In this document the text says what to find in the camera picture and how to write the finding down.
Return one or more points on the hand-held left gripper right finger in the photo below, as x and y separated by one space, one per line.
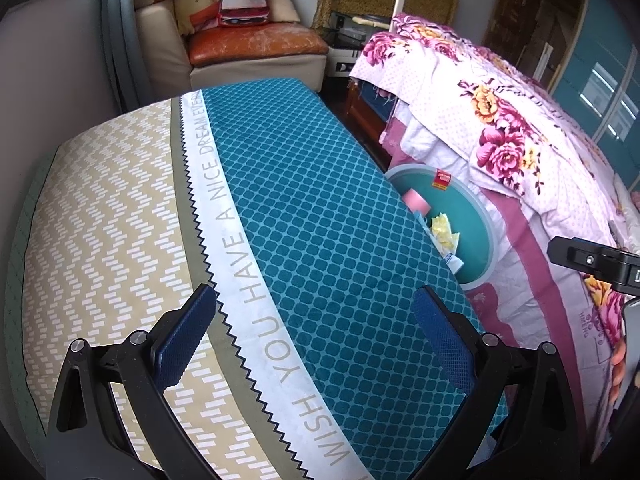
445 340

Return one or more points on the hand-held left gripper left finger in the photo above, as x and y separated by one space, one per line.
185 340

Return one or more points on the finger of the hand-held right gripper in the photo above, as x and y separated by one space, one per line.
580 257

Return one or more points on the white cardboard box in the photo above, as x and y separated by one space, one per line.
454 262

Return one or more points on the yellow white food wrapper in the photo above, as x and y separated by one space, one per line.
442 232

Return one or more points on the teal round bin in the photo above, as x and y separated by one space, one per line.
470 220

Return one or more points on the pink paper cup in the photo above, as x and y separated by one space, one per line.
417 201

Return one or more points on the person's right hand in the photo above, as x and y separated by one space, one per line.
619 360

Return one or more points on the pink white bed sheet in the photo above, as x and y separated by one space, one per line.
540 310

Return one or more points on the red sticker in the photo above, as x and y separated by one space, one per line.
442 180

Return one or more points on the pink floral blanket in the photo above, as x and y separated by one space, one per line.
500 110

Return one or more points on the teal wardrobe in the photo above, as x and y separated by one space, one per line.
600 85

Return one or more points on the dark wooden door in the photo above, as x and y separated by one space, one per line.
530 20

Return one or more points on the beige sofa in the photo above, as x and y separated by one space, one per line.
160 50

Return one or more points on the silver media player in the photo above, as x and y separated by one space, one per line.
342 62

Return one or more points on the orange seat cushion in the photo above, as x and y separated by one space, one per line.
255 45

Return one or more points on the grey panel with dark rim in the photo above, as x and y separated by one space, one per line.
55 60

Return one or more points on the blue grey curtain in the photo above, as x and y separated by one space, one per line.
125 35

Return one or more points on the black audio device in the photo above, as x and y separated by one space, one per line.
355 20

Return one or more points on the yellow printed pillow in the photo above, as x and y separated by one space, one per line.
195 0

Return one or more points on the beige pillow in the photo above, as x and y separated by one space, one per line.
282 5

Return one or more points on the wooden bed frame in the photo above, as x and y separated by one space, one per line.
365 115

